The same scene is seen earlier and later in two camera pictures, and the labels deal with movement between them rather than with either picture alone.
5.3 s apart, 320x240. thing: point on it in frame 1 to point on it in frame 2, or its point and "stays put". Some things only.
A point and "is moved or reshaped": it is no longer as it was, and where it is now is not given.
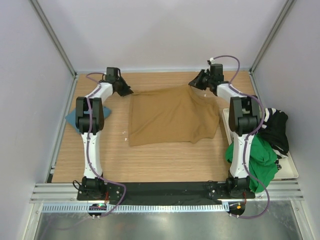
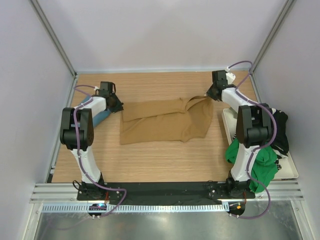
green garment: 263,164 stays put
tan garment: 176,114 is moved or reshaped
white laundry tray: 287,169 stays put
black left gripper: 127,90 to 118,107
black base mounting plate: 168,194 stays put
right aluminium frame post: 286,7 stays put
